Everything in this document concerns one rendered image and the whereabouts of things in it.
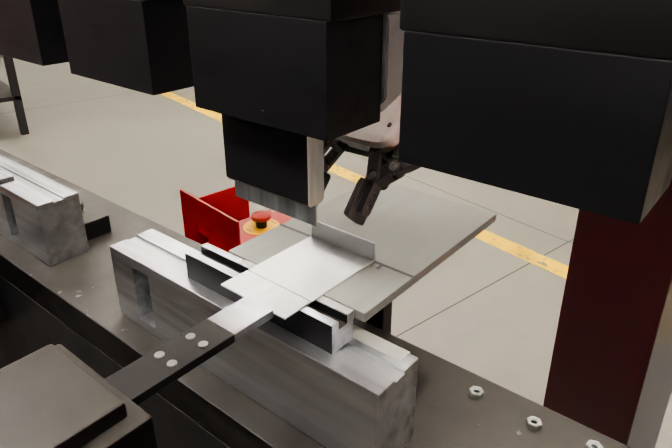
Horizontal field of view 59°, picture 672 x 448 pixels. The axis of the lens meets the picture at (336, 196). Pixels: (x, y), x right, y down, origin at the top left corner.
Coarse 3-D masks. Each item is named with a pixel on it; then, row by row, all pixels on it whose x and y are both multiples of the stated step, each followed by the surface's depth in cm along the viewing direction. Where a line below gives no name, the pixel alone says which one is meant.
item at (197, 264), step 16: (192, 256) 61; (208, 256) 63; (224, 256) 61; (192, 272) 62; (208, 272) 60; (224, 272) 59; (240, 272) 60; (224, 288) 59; (320, 304) 54; (272, 320) 56; (288, 320) 54; (304, 320) 53; (320, 320) 51; (336, 320) 53; (352, 320) 53; (304, 336) 53; (320, 336) 52; (336, 336) 52; (352, 336) 54
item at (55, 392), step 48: (192, 336) 48; (240, 336) 49; (0, 384) 39; (48, 384) 39; (96, 384) 39; (144, 384) 43; (0, 432) 35; (48, 432) 35; (96, 432) 36; (144, 432) 38
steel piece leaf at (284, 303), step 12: (240, 276) 57; (252, 276) 57; (228, 288) 56; (240, 288) 56; (252, 288) 56; (264, 288) 56; (276, 288) 56; (264, 300) 54; (276, 300) 54; (288, 300) 54; (300, 300) 54; (276, 312) 52; (288, 312) 52
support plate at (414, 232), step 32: (384, 192) 76; (416, 192) 76; (288, 224) 68; (352, 224) 68; (384, 224) 68; (416, 224) 68; (448, 224) 68; (480, 224) 68; (256, 256) 61; (384, 256) 61; (416, 256) 61; (448, 256) 63; (352, 288) 56; (384, 288) 56
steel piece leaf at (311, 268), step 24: (312, 240) 64; (336, 240) 63; (360, 240) 60; (264, 264) 60; (288, 264) 60; (312, 264) 60; (336, 264) 60; (360, 264) 60; (288, 288) 56; (312, 288) 56
